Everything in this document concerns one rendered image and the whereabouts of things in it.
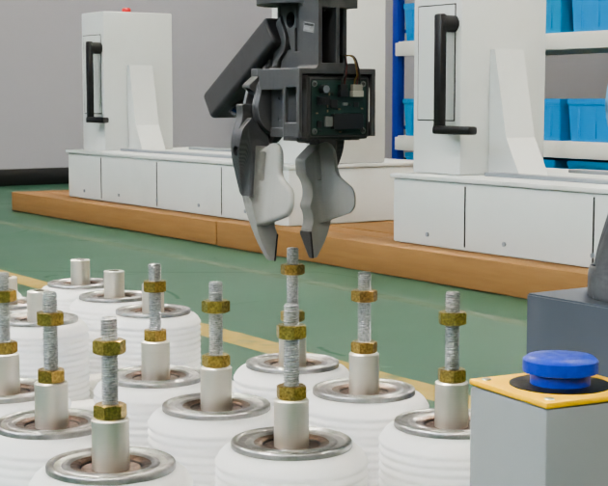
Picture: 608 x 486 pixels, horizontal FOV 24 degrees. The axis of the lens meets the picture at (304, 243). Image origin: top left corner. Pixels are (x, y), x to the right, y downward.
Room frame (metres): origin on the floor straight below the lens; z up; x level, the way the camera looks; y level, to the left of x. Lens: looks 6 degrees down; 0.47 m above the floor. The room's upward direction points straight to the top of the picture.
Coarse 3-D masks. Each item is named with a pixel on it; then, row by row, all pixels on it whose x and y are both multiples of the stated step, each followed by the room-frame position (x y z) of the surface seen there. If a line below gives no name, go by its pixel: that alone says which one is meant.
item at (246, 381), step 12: (240, 372) 1.11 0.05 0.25; (252, 372) 1.10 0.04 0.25; (324, 372) 1.09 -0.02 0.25; (336, 372) 1.10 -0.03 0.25; (348, 372) 1.12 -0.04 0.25; (240, 384) 1.10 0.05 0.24; (252, 384) 1.09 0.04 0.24; (264, 384) 1.08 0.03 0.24; (276, 384) 1.08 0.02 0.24; (312, 384) 1.08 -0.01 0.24; (264, 396) 1.08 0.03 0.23; (276, 396) 1.08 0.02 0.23
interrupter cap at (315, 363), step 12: (252, 360) 1.13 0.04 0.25; (264, 360) 1.13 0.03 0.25; (276, 360) 1.14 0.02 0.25; (312, 360) 1.13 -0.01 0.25; (324, 360) 1.13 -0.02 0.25; (336, 360) 1.12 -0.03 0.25; (264, 372) 1.09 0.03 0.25; (276, 372) 1.09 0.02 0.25; (300, 372) 1.09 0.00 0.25; (312, 372) 1.09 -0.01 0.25
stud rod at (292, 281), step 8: (288, 248) 1.12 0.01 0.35; (296, 248) 1.12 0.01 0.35; (288, 256) 1.12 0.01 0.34; (296, 256) 1.12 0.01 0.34; (288, 280) 1.12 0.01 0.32; (296, 280) 1.12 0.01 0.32; (288, 288) 1.12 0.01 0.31; (296, 288) 1.12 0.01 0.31; (288, 296) 1.12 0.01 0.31; (296, 296) 1.12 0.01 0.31
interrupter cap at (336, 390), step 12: (324, 384) 1.03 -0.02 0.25; (336, 384) 1.03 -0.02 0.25; (348, 384) 1.04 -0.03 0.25; (384, 384) 1.03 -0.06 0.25; (396, 384) 1.03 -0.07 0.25; (408, 384) 1.03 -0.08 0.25; (324, 396) 0.99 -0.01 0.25; (336, 396) 0.99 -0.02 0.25; (348, 396) 0.98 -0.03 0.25; (360, 396) 0.99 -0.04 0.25; (372, 396) 0.99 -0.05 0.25; (384, 396) 0.98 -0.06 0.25; (396, 396) 0.99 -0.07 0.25; (408, 396) 1.00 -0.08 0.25
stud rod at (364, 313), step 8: (360, 272) 1.01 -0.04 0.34; (368, 272) 1.01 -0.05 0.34; (360, 280) 1.01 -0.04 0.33; (368, 280) 1.01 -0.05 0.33; (360, 288) 1.01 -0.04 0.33; (368, 288) 1.01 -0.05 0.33; (360, 304) 1.01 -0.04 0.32; (368, 304) 1.01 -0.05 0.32; (360, 312) 1.01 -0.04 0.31; (368, 312) 1.01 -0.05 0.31; (360, 320) 1.01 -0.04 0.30; (368, 320) 1.01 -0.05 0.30; (360, 328) 1.01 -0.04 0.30; (368, 328) 1.01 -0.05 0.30; (360, 336) 1.01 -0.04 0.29; (368, 336) 1.01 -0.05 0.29
